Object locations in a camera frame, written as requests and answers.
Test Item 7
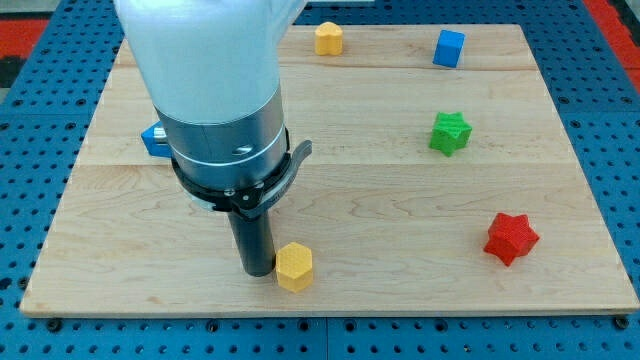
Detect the black clamp ring with lever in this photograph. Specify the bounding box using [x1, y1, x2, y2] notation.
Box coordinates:
[171, 140, 312, 220]

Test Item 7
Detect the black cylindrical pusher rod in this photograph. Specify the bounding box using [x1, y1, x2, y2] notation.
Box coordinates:
[228, 212, 276, 277]

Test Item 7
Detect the blue block behind arm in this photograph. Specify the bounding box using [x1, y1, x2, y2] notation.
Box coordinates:
[141, 121, 172, 158]

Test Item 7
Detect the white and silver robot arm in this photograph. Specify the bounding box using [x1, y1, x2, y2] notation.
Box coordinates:
[115, 0, 312, 277]

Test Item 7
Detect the yellow heart block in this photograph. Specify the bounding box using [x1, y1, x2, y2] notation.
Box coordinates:
[314, 22, 344, 56]

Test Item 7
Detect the yellow hexagon block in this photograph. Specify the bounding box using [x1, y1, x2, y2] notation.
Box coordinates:
[275, 242, 314, 293]

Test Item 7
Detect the light wooden board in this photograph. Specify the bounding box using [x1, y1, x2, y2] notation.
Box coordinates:
[20, 25, 639, 318]

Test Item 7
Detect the green star block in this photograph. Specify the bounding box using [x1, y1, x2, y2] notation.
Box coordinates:
[429, 112, 473, 157]

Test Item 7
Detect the red star block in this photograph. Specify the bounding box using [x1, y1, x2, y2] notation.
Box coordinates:
[483, 212, 540, 267]

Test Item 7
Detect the blue cube block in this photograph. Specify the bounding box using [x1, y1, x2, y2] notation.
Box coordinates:
[433, 29, 466, 68]

